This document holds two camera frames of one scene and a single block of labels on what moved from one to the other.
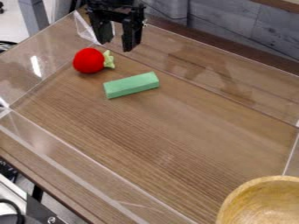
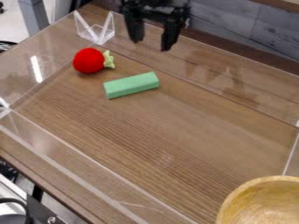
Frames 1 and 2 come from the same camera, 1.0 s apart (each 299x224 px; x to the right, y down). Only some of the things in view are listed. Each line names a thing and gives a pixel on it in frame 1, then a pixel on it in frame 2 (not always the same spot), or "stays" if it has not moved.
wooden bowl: [265, 200] stays
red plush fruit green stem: [88, 60] stays
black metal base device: [37, 214] stays
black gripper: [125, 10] to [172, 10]
